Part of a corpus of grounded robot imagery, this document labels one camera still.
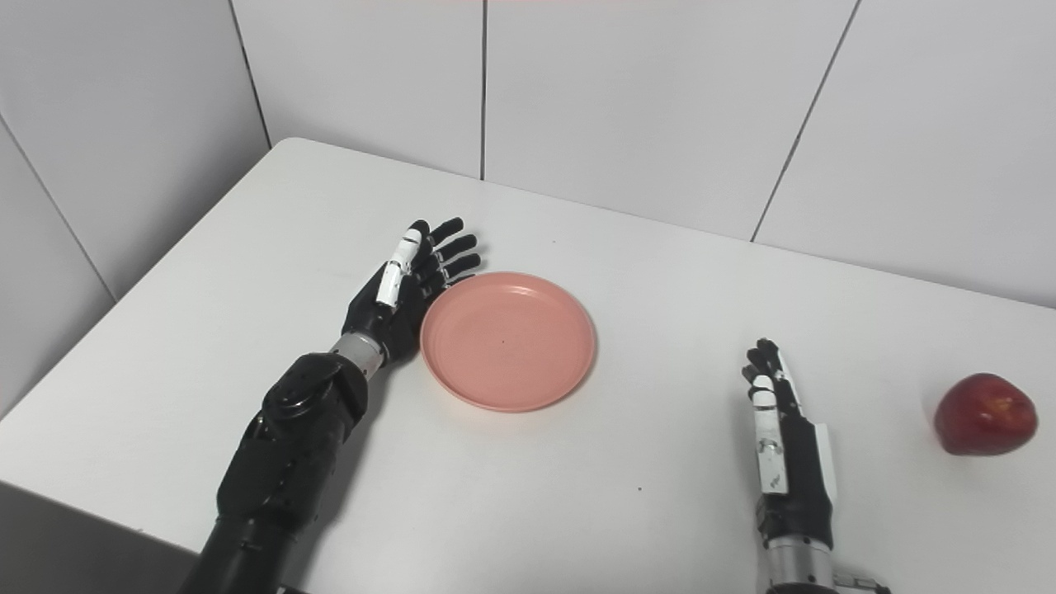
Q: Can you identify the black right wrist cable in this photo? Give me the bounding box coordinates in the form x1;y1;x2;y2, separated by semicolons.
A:
832;568;893;594

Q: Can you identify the pink round plate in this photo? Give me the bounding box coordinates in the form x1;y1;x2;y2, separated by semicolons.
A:
419;271;598;413

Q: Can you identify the red apple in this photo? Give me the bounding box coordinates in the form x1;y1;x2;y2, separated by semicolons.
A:
933;373;1039;457

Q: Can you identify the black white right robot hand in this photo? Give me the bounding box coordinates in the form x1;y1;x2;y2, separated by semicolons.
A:
741;337;838;550

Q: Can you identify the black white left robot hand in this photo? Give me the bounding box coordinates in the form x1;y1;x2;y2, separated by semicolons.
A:
341;217;483;368

